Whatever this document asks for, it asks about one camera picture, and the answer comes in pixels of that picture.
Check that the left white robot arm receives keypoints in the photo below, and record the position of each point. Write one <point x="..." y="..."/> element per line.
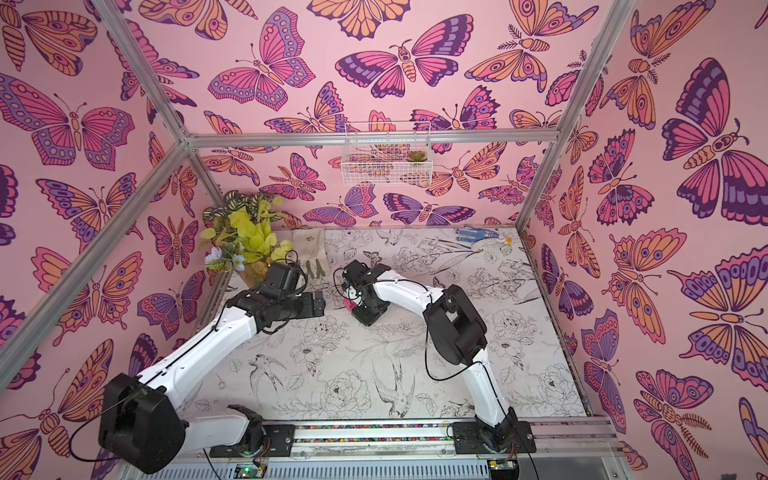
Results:
<point x="142" y="424"/>

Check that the glass vase with flowers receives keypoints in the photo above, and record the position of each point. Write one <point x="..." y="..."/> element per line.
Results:
<point x="239" y="238"/>

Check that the white wire basket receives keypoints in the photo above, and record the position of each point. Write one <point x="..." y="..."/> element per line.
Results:
<point x="376" y="152"/>

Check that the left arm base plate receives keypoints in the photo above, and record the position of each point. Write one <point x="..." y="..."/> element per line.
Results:
<point x="270" y="441"/>

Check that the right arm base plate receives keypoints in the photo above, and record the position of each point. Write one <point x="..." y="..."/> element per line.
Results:
<point x="473" y="438"/>

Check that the white green garden glove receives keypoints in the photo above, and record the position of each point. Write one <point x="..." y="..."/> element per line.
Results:
<point x="310" y="247"/>

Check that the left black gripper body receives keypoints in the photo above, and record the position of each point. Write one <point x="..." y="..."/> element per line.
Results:
<point x="296" y="307"/>

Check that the blue white glove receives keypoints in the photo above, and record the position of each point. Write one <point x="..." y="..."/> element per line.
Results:
<point x="473" y="235"/>

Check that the small green succulent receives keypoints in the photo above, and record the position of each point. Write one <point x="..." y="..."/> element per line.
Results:
<point x="417" y="156"/>

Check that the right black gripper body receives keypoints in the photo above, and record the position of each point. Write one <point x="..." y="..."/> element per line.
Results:
<point x="366" y="307"/>

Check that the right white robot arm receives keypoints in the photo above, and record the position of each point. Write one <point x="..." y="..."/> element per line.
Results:
<point x="454" y="326"/>

